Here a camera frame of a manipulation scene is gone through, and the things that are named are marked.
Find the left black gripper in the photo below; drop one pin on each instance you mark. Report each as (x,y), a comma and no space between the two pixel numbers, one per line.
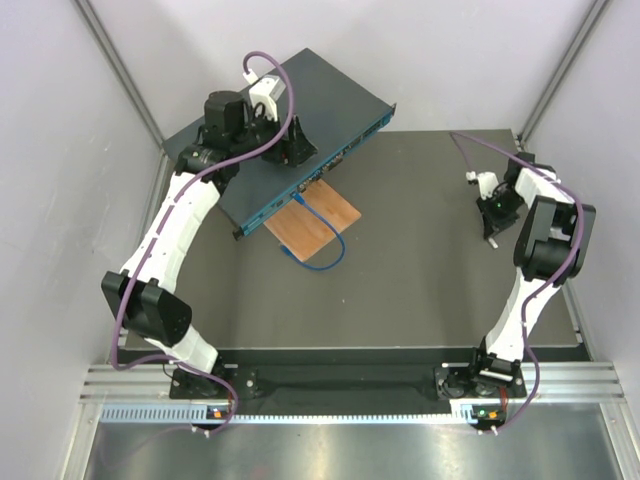
(293,149)

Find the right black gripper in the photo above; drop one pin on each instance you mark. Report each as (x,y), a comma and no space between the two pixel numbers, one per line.
(492,223)

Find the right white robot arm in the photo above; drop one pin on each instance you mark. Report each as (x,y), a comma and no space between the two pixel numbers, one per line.
(550,249)

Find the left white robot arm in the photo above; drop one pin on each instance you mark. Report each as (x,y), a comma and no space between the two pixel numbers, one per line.
(141,294)

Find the wooden board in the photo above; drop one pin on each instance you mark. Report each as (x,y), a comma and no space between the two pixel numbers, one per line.
(303,233)

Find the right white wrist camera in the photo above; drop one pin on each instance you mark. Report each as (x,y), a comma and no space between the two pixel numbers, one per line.
(487,182)

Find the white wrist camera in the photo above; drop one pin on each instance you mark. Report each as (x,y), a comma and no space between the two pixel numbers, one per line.
(487,182)
(265,90)

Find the dark blue network switch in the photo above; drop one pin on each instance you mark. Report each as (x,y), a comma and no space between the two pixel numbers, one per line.
(336,114)

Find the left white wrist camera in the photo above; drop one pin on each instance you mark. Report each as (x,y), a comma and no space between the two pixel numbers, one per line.
(265,90)

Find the aluminium frame rail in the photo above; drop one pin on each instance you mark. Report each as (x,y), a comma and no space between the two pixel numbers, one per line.
(581,382)

